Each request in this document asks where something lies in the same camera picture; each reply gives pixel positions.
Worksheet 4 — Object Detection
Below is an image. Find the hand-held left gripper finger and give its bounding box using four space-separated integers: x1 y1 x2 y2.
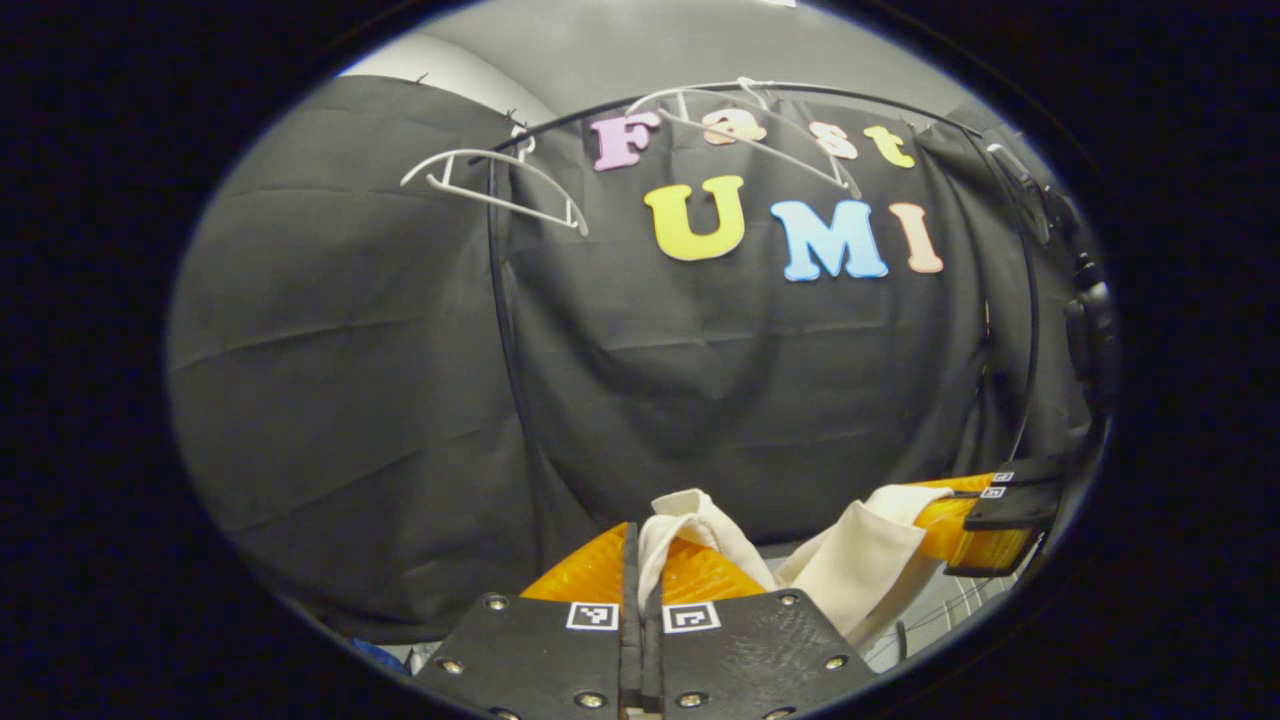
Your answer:
415 522 643 720
646 538 877 720

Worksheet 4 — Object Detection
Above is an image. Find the white laundry hamper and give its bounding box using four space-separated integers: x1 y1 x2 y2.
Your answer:
858 572 1001 673

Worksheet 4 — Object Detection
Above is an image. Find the cream button shirt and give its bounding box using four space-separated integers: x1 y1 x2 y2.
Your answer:
638 487 956 651

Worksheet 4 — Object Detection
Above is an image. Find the white plastic hanger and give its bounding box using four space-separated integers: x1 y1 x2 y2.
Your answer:
400 125 591 238
625 78 863 199

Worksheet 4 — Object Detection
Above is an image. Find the black metal clothes rack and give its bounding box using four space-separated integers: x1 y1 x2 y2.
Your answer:
468 80 1046 531

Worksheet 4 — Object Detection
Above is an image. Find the blue and pink item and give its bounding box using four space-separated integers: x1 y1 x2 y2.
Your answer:
348 638 413 675

